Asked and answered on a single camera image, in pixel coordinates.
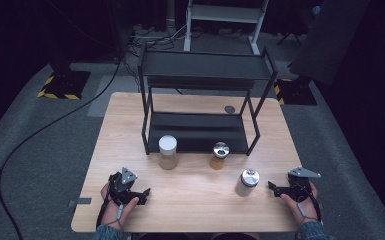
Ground grey wrist strap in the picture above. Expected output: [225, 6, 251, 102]
[295, 202, 318, 228]
[103, 203, 126, 232]

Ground black metal shelf rack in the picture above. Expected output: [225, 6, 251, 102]
[137, 44, 279, 157]

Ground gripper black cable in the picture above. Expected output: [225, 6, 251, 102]
[95, 181, 115, 231]
[298, 181, 323, 223]

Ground black tripod legs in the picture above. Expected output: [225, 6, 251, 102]
[277, 31, 303, 47]

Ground yellow black striped base plate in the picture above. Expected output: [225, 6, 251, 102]
[273, 77, 318, 107]
[36, 69, 92, 101]

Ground orange spice jar metal lid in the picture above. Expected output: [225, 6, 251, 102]
[209, 141, 231, 171]

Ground person's left hand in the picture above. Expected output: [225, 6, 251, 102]
[99, 181, 141, 232]

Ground dark tilted panel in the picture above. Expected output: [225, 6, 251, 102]
[288, 0, 372, 86]

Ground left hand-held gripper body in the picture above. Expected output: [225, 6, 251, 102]
[108, 166, 139, 205]

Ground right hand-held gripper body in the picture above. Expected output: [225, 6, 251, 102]
[287, 166, 322, 202]

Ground bundle of floor cables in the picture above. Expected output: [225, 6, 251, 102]
[125, 23, 188, 58]

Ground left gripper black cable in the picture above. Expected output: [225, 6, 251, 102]
[95, 181, 115, 231]

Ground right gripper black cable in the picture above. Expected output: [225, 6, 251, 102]
[298, 181, 323, 223]

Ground white metal stand frame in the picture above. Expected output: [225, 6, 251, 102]
[183, 0, 270, 56]

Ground person's right hand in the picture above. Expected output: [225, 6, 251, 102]
[279, 181, 322, 228]

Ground long black floor cable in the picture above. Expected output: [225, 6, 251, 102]
[0, 56, 124, 240]

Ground grey floor tape strip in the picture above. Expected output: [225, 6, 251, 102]
[67, 197, 93, 206]

